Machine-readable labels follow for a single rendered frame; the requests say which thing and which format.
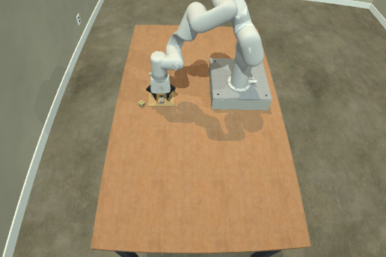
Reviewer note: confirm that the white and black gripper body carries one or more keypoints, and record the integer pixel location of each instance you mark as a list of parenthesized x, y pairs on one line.
[(160, 86)]

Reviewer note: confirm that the tan flat mat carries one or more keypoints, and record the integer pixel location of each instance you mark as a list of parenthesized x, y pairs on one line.
[(169, 102)]

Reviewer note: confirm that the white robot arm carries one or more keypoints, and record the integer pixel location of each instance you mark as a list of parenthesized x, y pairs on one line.
[(249, 49)]

